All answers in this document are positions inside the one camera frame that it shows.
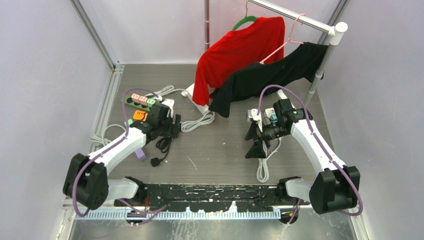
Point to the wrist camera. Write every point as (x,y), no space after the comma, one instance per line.
(254,115)
(170,103)

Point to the purple power strip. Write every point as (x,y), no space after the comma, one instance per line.
(140,154)

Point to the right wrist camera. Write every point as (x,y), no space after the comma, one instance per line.
(254,115)

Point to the green power strip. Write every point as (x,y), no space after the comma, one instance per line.
(127,100)

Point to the black shirt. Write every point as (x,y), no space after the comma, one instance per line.
(249,82)

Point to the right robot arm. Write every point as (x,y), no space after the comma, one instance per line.
(336,185)

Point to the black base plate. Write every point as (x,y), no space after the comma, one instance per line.
(206,198)

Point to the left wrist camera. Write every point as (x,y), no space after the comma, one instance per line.
(170,103)

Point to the orange power strip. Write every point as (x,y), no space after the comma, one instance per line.
(140,115)

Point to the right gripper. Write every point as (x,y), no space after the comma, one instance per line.
(257,151)

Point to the pink hanger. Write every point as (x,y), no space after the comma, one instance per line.
(289,40)

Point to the white power strip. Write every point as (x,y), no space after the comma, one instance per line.
(265,119)

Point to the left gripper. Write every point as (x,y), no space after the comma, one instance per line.
(172,132)

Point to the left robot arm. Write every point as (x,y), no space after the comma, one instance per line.
(87,181)

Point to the green hanger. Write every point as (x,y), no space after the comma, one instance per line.
(246,19)

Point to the red shirt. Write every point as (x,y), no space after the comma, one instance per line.
(235,51)

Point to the teal green plug adapter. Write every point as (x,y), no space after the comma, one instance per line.
(272,116)

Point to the pink plug adapter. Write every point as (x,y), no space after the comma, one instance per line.
(135,98)
(143,100)

